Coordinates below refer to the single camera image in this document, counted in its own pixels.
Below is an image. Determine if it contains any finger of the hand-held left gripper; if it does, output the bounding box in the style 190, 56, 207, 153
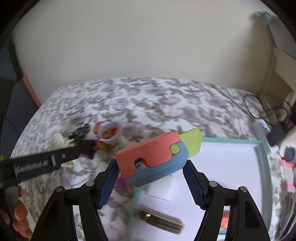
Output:
0, 139, 96, 189

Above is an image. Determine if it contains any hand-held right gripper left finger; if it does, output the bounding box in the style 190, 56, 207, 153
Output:
30, 159, 121, 241

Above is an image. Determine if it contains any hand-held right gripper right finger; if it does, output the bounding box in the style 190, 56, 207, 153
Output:
182, 159, 271, 241

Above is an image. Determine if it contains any cream hair claw clip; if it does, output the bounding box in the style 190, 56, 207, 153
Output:
51, 133, 73, 149

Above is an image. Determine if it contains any black toy car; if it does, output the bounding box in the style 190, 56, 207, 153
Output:
73, 123, 90, 140

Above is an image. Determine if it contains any pink helmet toy figure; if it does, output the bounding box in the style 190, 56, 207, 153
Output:
93, 122, 109, 151

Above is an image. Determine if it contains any teal cardboard tray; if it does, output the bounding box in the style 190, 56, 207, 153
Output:
126, 137, 272, 241

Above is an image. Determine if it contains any white ring toy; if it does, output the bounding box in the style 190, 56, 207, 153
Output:
98, 122, 122, 142

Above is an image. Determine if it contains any black gold patterned box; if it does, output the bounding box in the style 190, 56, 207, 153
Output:
135, 208, 185, 233

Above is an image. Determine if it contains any pink blue toy knife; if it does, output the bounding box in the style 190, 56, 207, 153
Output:
115, 128, 203, 187

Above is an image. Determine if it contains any person's left hand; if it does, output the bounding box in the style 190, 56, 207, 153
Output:
13, 187, 33, 238

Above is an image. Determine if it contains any dark cabinet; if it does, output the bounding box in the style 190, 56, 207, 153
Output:
0, 37, 42, 160

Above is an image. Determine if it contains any white device with blue light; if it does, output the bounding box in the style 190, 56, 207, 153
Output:
252, 118, 271, 139

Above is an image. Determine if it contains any pink white lace item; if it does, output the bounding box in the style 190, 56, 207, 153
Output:
281, 158, 296, 188

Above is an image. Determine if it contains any black power bank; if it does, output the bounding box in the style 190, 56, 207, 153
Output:
267, 123, 287, 147

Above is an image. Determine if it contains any round colourful toy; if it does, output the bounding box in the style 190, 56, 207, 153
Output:
283, 146, 296, 163

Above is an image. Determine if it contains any white shelf unit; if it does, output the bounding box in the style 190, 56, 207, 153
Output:
260, 45, 296, 121

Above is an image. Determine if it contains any pale patterned box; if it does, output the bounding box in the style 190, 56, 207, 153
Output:
268, 20, 296, 58

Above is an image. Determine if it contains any teal fabric piece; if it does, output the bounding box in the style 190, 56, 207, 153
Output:
251, 10, 277, 25

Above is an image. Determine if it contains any black cable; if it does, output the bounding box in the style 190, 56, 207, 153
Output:
243, 94, 292, 123

